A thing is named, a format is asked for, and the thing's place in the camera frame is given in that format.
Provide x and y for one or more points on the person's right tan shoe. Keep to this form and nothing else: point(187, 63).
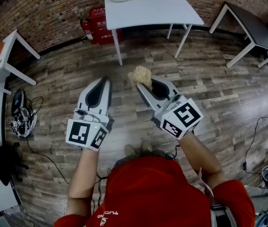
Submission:
point(146, 146)

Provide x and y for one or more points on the person's left forearm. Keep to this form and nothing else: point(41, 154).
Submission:
point(81, 174)

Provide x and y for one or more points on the person's tan shoe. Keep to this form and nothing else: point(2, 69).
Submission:
point(146, 146)
point(129, 150)

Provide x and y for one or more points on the person's red shirt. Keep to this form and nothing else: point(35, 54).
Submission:
point(152, 193)

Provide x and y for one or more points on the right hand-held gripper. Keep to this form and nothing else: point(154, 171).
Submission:
point(185, 113)

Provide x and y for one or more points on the red fire extinguisher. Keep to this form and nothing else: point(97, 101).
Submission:
point(86, 28)

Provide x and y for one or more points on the spare grey gripper device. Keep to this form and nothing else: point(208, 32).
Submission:
point(21, 119)

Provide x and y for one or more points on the black-topped table with white legs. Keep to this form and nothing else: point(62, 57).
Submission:
point(254, 27)

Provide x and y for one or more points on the red fire extinguisher cabinet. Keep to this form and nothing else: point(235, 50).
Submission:
point(98, 27)

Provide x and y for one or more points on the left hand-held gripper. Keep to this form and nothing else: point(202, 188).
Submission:
point(78, 132)

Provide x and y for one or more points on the person's left tan shoe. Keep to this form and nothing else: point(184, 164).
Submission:
point(129, 150)

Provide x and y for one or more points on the person's right forearm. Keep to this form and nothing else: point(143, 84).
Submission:
point(200, 155)

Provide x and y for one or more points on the beige noodle lump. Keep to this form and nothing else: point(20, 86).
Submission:
point(140, 75)

